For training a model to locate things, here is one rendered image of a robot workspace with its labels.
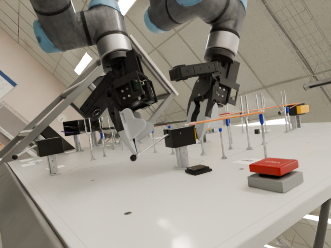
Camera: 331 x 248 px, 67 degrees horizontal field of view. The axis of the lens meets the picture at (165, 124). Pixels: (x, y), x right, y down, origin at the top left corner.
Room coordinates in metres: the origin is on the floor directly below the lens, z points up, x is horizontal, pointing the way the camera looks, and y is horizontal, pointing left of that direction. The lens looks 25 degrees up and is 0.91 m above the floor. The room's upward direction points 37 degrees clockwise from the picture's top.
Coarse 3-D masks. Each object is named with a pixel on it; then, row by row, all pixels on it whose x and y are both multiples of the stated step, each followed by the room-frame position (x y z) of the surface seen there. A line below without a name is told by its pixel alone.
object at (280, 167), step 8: (264, 160) 0.33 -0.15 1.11; (272, 160) 0.32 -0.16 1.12; (280, 160) 0.31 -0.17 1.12; (288, 160) 0.31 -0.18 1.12; (296, 160) 0.30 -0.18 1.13; (256, 168) 0.32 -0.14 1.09; (264, 168) 0.31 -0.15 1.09; (272, 168) 0.30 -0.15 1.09; (280, 168) 0.29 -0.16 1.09; (288, 168) 0.29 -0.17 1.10; (296, 168) 0.30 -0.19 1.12; (272, 176) 0.31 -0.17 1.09; (280, 176) 0.31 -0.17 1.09
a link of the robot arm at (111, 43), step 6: (108, 36) 0.45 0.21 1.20; (114, 36) 0.45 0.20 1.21; (120, 36) 0.45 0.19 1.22; (126, 36) 0.46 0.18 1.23; (102, 42) 0.46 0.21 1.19; (108, 42) 0.45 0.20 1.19; (114, 42) 0.45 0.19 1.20; (120, 42) 0.45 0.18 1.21; (126, 42) 0.46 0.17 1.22; (102, 48) 0.46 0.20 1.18; (108, 48) 0.45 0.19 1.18; (114, 48) 0.45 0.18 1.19; (120, 48) 0.45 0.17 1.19; (126, 48) 0.45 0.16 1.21; (102, 54) 0.47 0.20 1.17; (108, 54) 0.46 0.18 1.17
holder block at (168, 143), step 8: (168, 128) 0.51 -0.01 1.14; (176, 128) 0.48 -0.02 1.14; (184, 128) 0.48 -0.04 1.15; (192, 128) 0.48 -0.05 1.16; (168, 136) 0.51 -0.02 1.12; (176, 136) 0.48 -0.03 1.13; (184, 136) 0.49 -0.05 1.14; (192, 136) 0.49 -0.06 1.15; (168, 144) 0.51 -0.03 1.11; (176, 144) 0.49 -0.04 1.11; (184, 144) 0.49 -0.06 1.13; (192, 144) 0.50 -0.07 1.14
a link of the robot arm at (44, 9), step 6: (30, 0) 0.42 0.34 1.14; (36, 0) 0.40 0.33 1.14; (42, 0) 0.40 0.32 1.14; (48, 0) 0.40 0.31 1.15; (54, 0) 0.40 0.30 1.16; (60, 0) 0.40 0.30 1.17; (66, 0) 0.41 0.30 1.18; (36, 6) 0.42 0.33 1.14; (42, 6) 0.41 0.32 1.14; (48, 6) 0.41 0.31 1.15; (54, 6) 0.41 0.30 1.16; (60, 6) 0.41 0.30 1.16; (66, 6) 0.42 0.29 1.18; (36, 12) 0.44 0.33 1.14; (42, 12) 0.43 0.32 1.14; (48, 12) 0.42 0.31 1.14; (54, 12) 0.42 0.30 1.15; (60, 12) 0.42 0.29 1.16
